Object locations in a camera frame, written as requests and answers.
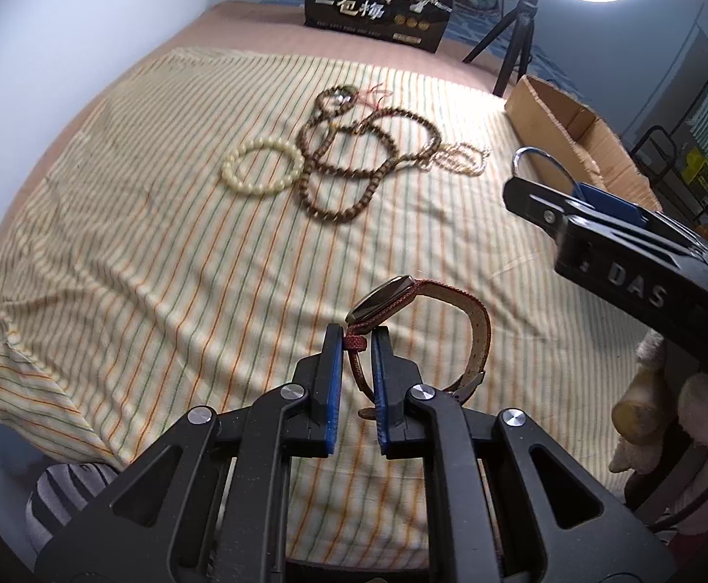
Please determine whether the silver bangle ring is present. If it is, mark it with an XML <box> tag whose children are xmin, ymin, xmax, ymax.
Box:
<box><xmin>510</xmin><ymin>145</ymin><xmax>587</xmax><ymax>200</ymax></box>

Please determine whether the red strap wristwatch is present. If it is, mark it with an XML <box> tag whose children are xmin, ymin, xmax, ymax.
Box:
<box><xmin>343</xmin><ymin>275</ymin><xmax>492</xmax><ymax>421</ymax></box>

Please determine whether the pale small bead necklace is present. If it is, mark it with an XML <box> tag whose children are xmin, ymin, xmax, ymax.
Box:
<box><xmin>417</xmin><ymin>139</ymin><xmax>492</xmax><ymax>179</ymax></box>

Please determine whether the long brown bead necklace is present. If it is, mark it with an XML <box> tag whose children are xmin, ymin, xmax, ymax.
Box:
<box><xmin>294</xmin><ymin>84</ymin><xmax>444</xmax><ymax>227</ymax></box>

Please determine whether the cream bead bracelet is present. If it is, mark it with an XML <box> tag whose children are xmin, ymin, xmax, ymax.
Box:
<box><xmin>219</xmin><ymin>138</ymin><xmax>307</xmax><ymax>199</ymax></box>

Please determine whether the green pendant red cord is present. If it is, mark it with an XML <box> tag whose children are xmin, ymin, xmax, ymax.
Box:
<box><xmin>329</xmin><ymin>80</ymin><xmax>398</xmax><ymax>112</ymax></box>

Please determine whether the right hand white glove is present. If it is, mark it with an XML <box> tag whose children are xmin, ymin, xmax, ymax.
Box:
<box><xmin>608</xmin><ymin>330</ymin><xmax>708</xmax><ymax>509</ymax></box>

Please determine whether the cardboard box tray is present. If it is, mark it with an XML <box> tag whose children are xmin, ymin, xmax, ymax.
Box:
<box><xmin>504</xmin><ymin>75</ymin><xmax>662</xmax><ymax>212</ymax></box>

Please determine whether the black tripod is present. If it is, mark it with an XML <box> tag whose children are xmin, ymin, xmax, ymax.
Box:
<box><xmin>463</xmin><ymin>0</ymin><xmax>539</xmax><ymax>98</ymax></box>

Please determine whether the striped yellow cloth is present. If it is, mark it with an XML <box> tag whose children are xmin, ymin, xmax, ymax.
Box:
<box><xmin>0</xmin><ymin>45</ymin><xmax>653</xmax><ymax>571</ymax></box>

